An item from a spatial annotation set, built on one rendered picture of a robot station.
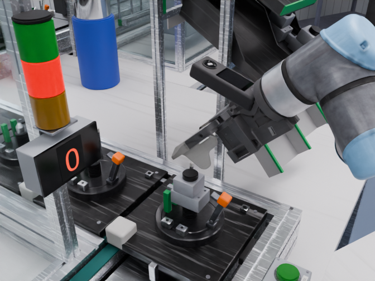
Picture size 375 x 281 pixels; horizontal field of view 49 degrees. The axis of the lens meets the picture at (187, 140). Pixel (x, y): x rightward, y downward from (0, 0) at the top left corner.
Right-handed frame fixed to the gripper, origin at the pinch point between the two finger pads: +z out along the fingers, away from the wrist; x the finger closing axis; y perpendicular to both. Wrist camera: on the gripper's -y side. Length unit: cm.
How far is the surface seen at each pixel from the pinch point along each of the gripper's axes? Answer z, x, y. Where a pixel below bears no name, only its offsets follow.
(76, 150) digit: 2.5, -17.9, -9.5
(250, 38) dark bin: -3.6, 33.4, -8.8
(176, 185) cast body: 7.3, -2.2, 5.6
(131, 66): 77, 80, -36
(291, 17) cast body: -10.1, 42.6, -7.2
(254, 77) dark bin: -6.0, 20.8, -1.4
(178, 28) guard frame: 49, 86, -34
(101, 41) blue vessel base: 59, 56, -44
